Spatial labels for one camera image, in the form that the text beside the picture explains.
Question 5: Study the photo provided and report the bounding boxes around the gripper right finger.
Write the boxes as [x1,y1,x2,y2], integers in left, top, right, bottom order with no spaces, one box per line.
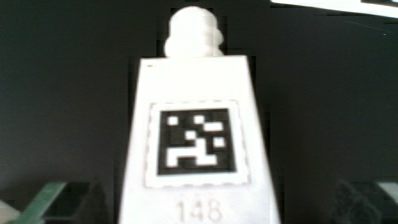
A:
[332,181,398,224]

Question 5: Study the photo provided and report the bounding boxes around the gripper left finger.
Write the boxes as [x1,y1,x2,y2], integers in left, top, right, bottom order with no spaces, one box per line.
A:
[11,182,106,224]

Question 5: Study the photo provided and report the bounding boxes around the white stool leg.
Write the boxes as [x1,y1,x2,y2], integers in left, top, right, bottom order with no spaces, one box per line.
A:
[117,6,281,224]

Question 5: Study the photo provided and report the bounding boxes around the white marker sheet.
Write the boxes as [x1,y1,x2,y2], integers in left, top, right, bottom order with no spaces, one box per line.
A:
[270,0,398,18]

